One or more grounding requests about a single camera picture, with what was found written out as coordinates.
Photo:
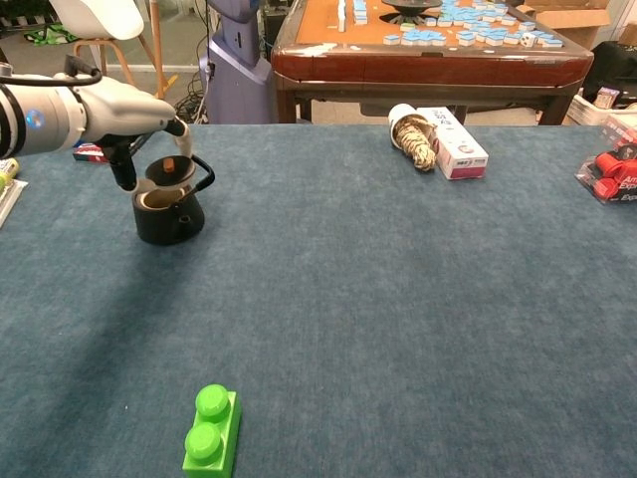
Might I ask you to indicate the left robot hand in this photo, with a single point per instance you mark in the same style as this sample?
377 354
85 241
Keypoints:
124 109

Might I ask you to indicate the black teapot lid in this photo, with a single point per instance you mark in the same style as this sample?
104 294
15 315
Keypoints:
169 174

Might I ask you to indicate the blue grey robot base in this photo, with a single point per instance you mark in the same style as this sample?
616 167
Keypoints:
234 65

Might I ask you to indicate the black cast iron teapot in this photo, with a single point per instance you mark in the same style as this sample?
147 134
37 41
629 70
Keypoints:
169 224

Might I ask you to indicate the red illustrated card pack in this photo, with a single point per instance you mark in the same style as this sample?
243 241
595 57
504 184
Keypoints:
88 152

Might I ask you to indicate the white plastic chair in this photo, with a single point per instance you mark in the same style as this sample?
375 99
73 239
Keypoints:
99 20

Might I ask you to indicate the white paper cup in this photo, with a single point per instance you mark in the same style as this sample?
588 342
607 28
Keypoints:
398 117

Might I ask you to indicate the blue white mahjong tile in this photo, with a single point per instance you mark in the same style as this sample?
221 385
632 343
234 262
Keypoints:
552 42
392 39

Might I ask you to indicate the blue felt table mat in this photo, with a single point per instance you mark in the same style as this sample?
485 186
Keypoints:
348 299

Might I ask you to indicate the brown mahjong table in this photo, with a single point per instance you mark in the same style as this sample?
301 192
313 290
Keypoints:
423 70

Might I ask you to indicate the black mahjong table dome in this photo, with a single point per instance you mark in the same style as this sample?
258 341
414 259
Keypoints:
412 9

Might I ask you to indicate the white toothpaste box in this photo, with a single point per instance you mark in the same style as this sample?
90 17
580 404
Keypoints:
458 144

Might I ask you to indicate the green toy brick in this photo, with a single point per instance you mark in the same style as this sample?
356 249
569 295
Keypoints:
211 438

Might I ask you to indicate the white dotted mahjong tile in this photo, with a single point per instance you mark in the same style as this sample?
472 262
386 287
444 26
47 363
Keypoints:
528 39

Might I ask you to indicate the cardboard box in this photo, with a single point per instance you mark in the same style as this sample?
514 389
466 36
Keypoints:
577 17

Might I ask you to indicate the clear box of red pieces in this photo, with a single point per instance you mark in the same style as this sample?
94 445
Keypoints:
612 169

